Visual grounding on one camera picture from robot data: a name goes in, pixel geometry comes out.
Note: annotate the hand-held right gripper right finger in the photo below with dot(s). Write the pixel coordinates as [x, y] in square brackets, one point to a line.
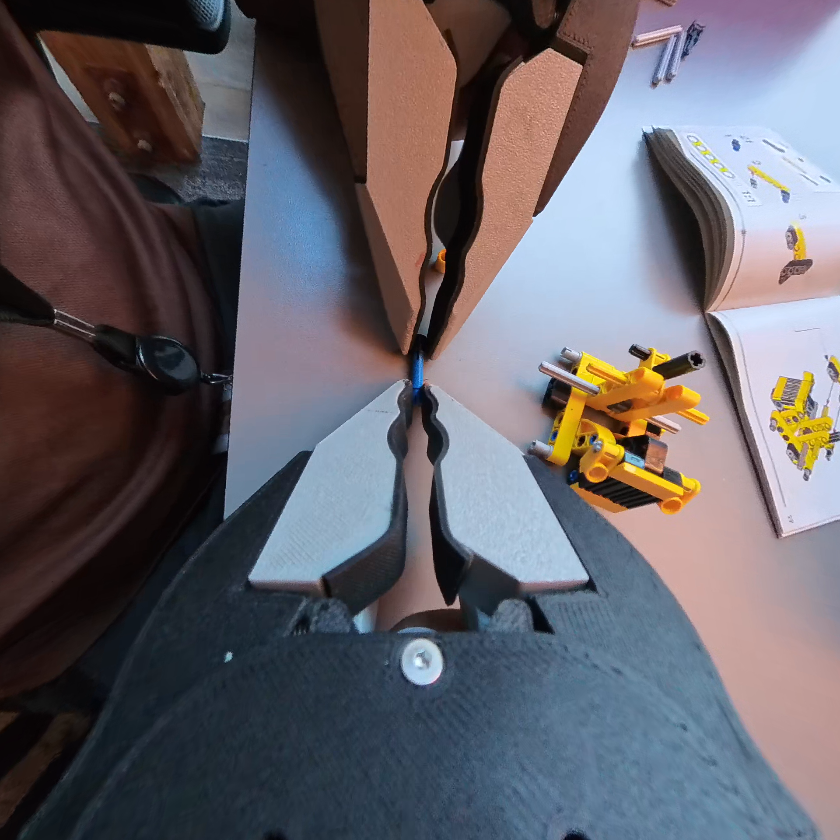
[505, 512]

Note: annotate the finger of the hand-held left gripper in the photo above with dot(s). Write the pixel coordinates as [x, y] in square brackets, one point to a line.
[394, 98]
[525, 144]

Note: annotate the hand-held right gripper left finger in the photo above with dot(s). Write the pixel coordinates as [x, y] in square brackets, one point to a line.
[328, 505]

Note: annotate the yellow lego beam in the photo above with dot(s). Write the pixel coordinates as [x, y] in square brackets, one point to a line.
[439, 261]

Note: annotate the blue lego pin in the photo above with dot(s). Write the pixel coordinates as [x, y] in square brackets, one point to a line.
[417, 377]

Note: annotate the yellow lego vehicle model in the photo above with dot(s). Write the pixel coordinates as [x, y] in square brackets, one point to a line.
[646, 397]

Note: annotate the black lego bush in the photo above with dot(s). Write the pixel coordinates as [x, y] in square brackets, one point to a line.
[420, 342]

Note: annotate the tan lego axle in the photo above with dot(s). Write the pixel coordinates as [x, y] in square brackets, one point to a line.
[656, 36]

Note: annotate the grey lego axle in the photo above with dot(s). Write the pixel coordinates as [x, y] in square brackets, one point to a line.
[673, 56]
[661, 62]

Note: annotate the black lego axle pin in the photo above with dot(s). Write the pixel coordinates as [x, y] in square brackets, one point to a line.
[691, 39]

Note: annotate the lego instruction booklet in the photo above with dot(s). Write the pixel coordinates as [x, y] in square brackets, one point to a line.
[787, 210]

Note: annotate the black office chair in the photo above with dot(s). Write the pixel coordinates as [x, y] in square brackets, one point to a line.
[98, 26]

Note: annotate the wooden post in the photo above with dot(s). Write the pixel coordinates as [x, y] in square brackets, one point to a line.
[131, 92]

